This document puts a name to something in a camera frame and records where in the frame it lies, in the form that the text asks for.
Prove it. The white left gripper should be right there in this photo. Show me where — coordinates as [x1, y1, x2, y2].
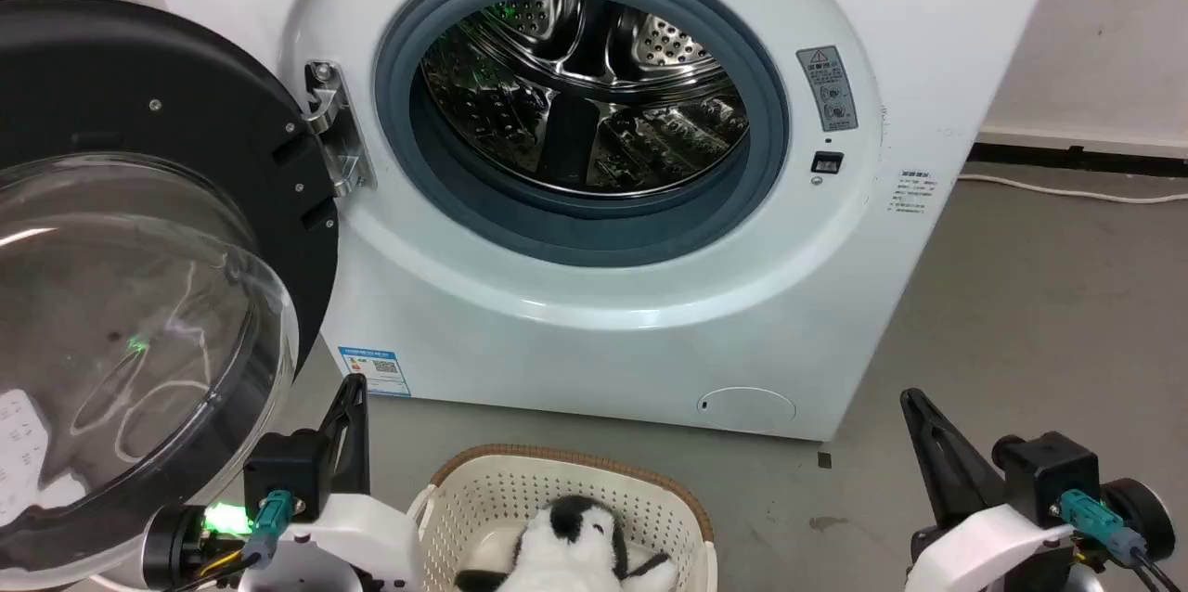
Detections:
[141, 374, 423, 592]

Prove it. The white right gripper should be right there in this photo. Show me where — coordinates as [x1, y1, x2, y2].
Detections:
[900, 388, 1176, 592]

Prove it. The white front-load washing machine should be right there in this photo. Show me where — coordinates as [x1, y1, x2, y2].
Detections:
[130, 0, 1068, 442]

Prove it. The blue and white info sticker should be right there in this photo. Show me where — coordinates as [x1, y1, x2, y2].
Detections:
[337, 346, 412, 398]

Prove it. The white laundry basket brown rim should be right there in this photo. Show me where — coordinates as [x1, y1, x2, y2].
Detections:
[407, 444, 717, 592]

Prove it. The round drain filter cover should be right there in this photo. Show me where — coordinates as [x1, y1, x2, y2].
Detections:
[698, 386, 797, 433]

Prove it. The black and white penguin plush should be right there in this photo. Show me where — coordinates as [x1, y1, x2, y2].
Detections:
[455, 495, 680, 592]

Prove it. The small printed text label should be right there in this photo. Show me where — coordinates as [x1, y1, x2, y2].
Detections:
[886, 168, 936, 214]

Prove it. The chrome door hinge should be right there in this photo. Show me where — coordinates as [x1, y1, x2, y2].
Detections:
[304, 60, 377, 197]

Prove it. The grey rubber door gasket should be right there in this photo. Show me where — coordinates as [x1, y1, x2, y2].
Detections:
[374, 0, 792, 268]

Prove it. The grey warning sticker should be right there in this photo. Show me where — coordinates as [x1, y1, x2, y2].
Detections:
[796, 45, 859, 133]

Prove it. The black washer door with glass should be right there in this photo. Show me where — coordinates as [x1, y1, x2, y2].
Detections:
[0, 0, 340, 591]

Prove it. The stainless steel washer drum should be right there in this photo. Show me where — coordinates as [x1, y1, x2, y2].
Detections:
[420, 0, 751, 197]

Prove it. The teal left camera cable plug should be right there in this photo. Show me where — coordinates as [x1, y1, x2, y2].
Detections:
[249, 490, 296, 567]

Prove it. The teal camera cable plug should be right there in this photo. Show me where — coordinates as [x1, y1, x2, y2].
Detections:
[1056, 490, 1188, 592]
[249, 490, 296, 567]

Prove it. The teal right camera cable plug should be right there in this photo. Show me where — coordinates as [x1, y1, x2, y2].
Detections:
[1056, 490, 1188, 592]

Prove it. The white cable on floor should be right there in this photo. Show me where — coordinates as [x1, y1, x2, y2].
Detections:
[958, 173, 1188, 205]

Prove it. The black wall baseboard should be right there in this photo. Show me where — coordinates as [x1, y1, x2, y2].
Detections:
[970, 130, 1188, 180]

